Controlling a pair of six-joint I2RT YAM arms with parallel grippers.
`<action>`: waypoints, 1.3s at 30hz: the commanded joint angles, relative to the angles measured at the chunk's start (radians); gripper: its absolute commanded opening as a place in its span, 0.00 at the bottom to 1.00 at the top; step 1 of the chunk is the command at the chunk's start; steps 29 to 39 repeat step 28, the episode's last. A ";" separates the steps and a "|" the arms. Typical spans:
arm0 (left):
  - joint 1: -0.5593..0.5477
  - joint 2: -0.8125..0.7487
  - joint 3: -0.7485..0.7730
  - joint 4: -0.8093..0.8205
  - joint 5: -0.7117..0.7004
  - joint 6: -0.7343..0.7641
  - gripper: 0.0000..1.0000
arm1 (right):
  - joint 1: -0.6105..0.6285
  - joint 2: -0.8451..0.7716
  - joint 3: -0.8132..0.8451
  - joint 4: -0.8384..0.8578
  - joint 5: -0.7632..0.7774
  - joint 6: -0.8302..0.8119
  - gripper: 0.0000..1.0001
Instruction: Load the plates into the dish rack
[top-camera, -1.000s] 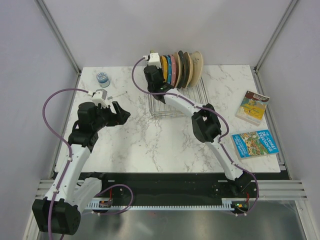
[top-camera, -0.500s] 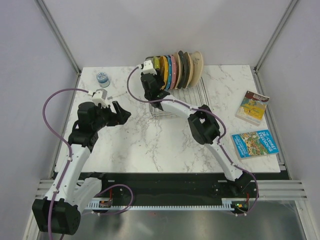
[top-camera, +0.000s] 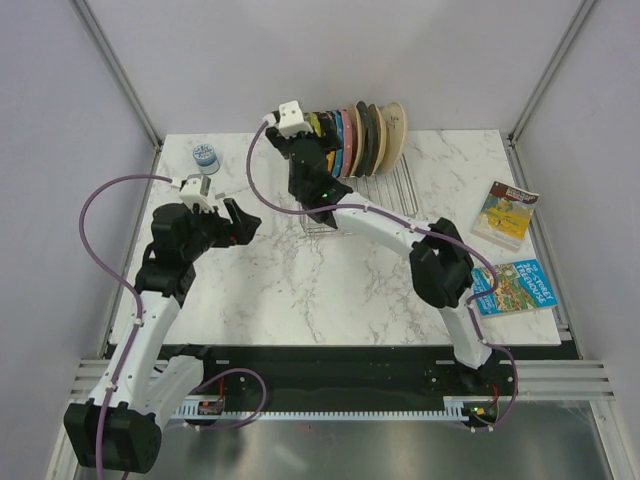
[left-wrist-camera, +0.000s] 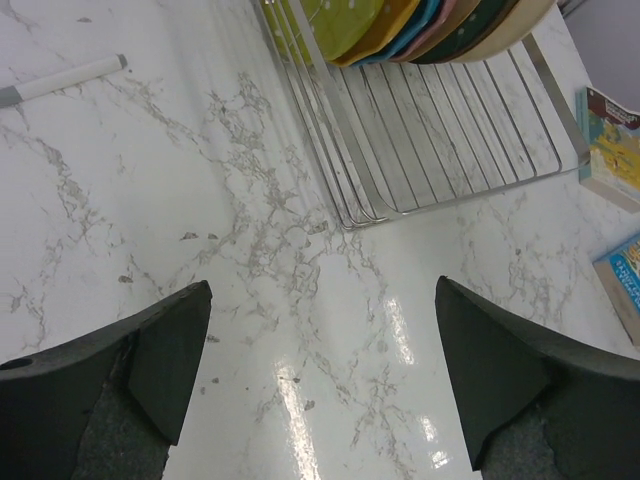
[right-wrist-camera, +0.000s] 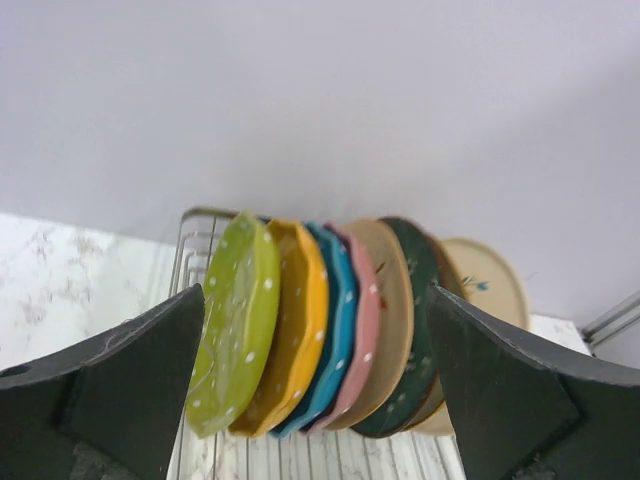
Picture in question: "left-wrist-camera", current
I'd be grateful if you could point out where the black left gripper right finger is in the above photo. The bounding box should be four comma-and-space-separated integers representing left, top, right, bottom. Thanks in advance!
435, 276, 639, 479

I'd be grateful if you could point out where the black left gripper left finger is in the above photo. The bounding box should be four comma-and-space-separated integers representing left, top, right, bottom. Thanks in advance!
1, 281, 213, 479

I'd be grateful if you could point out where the pink polka dot plate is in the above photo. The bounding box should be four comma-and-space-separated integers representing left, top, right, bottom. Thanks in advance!
389, 0, 479, 64

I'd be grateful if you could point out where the blue polka dot plate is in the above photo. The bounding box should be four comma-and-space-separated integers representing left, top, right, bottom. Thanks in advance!
354, 0, 442, 66

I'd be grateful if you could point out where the yellow polka dot plate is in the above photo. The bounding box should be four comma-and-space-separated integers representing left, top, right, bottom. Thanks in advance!
329, 0, 420, 67

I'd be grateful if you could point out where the green polka dot plate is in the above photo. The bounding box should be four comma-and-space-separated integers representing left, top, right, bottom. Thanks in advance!
261, 0, 384, 64

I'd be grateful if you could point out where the blue treehouse paperback book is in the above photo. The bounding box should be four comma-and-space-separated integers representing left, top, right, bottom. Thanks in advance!
593, 234, 640, 349

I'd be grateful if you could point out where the yellow brown paperback book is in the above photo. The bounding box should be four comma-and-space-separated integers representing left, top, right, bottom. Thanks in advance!
576, 87, 639, 213

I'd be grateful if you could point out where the white marker pen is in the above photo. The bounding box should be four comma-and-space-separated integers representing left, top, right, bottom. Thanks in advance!
1, 54, 128, 108

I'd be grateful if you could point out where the cream plate at back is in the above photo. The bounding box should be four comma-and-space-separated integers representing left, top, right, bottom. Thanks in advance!
452, 0, 557, 63

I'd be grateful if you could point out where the dark green plate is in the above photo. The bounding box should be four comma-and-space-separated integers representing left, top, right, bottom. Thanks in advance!
410, 0, 517, 65

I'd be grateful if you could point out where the metal wire dish rack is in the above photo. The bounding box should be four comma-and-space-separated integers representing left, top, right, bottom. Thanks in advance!
253, 1, 589, 230

